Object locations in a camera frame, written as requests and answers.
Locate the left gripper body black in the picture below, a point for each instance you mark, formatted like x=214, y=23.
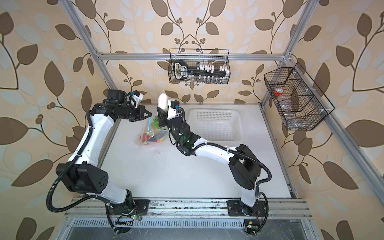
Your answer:
x=131, y=113

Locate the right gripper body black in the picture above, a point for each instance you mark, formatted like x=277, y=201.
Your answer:
x=171, y=125

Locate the white toy radish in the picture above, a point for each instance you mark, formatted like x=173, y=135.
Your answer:
x=163, y=104

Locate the red yellow toy mango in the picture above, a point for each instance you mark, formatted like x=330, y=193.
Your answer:
x=159, y=138

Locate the clear zip top bag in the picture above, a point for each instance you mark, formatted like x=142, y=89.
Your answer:
x=148, y=129

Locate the red toy apple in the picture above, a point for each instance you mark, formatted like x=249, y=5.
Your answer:
x=144, y=138

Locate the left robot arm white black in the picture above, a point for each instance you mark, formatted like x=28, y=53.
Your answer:
x=81, y=173

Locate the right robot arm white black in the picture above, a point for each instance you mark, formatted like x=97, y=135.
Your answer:
x=247, y=171

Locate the white plastic basket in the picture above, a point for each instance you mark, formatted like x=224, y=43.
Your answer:
x=216, y=125

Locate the red capped clear bottle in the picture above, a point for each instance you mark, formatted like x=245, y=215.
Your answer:
x=280, y=95

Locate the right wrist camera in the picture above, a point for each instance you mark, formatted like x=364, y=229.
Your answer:
x=173, y=105

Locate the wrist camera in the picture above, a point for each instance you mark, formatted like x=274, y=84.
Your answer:
x=173, y=105
x=121, y=98

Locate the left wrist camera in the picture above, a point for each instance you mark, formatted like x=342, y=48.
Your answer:
x=121, y=98

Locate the black tool with handle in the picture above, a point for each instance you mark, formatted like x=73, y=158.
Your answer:
x=183, y=71

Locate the black wire basket back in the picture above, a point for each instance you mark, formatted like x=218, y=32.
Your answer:
x=217, y=57

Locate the black wire basket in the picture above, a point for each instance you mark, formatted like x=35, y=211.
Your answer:
x=217, y=57
x=307, y=106

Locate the black wire basket right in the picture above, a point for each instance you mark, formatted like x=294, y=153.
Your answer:
x=307, y=106

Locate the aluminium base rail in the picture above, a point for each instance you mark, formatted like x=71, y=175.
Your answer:
x=209, y=213

